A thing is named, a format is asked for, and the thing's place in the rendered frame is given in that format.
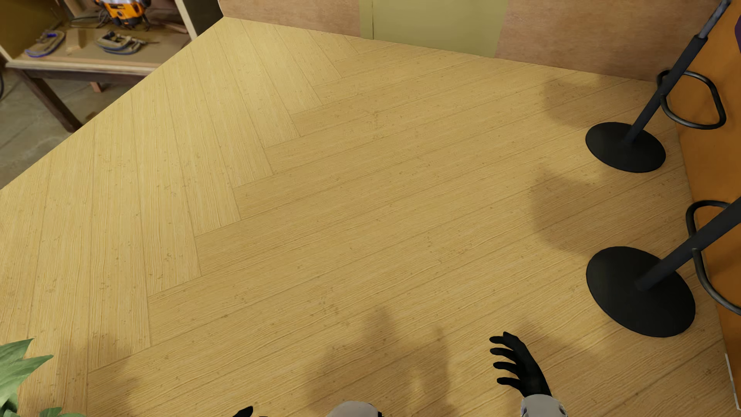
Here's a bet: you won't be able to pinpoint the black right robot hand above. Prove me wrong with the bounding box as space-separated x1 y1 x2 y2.
489 332 552 398

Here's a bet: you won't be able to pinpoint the green leafy plant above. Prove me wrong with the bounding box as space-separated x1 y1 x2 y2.
0 338 86 417

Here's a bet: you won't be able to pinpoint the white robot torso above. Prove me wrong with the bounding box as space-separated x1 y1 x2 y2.
325 401 384 417

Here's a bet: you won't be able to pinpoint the black bar stool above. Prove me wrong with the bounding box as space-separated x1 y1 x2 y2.
585 0 731 174
586 198 741 338

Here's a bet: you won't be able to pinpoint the orange bar counter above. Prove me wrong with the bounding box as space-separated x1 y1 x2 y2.
666 0 741 417

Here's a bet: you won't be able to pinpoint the pale green door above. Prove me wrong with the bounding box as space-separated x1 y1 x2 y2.
359 0 509 58

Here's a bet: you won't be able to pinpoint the grey metal clamp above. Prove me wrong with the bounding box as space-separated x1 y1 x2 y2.
95 31 148 56

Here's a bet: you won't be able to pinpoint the wooden workbench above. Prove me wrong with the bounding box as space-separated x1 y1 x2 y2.
0 0 200 133

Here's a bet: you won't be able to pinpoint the orange power tool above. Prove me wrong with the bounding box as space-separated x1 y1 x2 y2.
93 0 152 30

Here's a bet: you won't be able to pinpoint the blue metal clamp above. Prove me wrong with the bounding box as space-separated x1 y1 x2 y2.
24 29 66 58

